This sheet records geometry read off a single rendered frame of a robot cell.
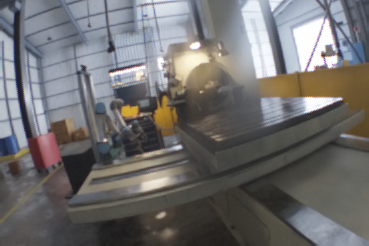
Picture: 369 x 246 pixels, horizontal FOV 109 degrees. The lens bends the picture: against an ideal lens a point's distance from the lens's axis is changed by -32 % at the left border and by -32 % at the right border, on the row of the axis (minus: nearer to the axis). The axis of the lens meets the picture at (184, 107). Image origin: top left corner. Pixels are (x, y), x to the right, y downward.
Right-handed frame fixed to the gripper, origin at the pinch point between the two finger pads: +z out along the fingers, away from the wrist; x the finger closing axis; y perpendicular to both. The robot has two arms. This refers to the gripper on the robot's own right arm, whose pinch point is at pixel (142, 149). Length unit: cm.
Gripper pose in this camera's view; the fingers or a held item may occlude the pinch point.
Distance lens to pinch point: 219.7
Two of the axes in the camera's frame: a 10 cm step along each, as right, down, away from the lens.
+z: 5.4, 8.0, 2.7
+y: -8.1, 5.8, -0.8
